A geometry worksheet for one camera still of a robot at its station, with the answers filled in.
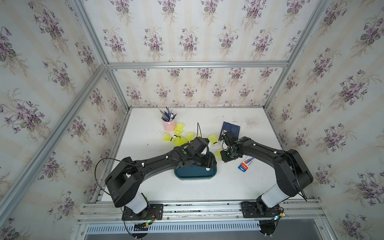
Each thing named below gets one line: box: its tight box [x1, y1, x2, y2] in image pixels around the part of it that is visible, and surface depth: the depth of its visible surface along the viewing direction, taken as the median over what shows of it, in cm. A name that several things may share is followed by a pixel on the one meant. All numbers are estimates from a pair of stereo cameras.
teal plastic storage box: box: [174, 163, 218, 181], surface depth 87 cm
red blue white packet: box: [237, 156, 257, 173], surface depth 90 cm
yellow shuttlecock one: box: [175, 122, 185, 136], surface depth 104 cm
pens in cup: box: [158, 105, 178, 122], surface depth 103 cm
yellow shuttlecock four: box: [208, 134, 218, 145], surface depth 100 cm
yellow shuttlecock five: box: [163, 133, 172, 142], surface depth 100 cm
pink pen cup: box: [161, 117, 177, 132], surface depth 102 cm
